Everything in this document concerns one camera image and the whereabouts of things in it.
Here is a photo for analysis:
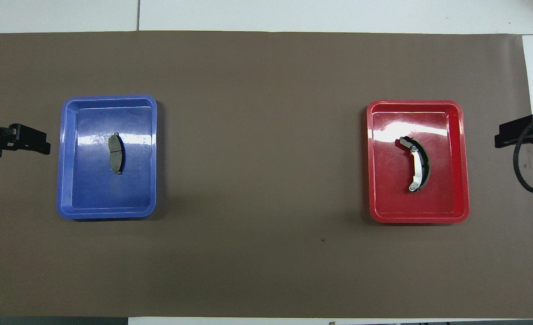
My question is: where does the blue plastic tray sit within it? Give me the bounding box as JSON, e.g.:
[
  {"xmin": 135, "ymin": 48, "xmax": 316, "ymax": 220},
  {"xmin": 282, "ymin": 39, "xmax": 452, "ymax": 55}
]
[{"xmin": 56, "ymin": 94, "xmax": 158, "ymax": 220}]

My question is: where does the grey brake pad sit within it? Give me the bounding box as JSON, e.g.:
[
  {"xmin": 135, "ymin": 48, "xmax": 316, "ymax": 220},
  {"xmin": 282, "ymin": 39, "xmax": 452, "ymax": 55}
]
[{"xmin": 108, "ymin": 132, "xmax": 124, "ymax": 175}]

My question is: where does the brown table mat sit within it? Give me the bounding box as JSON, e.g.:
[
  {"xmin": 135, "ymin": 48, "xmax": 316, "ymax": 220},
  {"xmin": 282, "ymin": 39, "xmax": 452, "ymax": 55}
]
[{"xmin": 0, "ymin": 31, "xmax": 533, "ymax": 319}]

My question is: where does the red plastic tray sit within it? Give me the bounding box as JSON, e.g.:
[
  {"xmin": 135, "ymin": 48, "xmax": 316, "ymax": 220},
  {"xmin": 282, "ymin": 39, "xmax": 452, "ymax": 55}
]
[{"xmin": 366, "ymin": 100, "xmax": 470, "ymax": 224}]

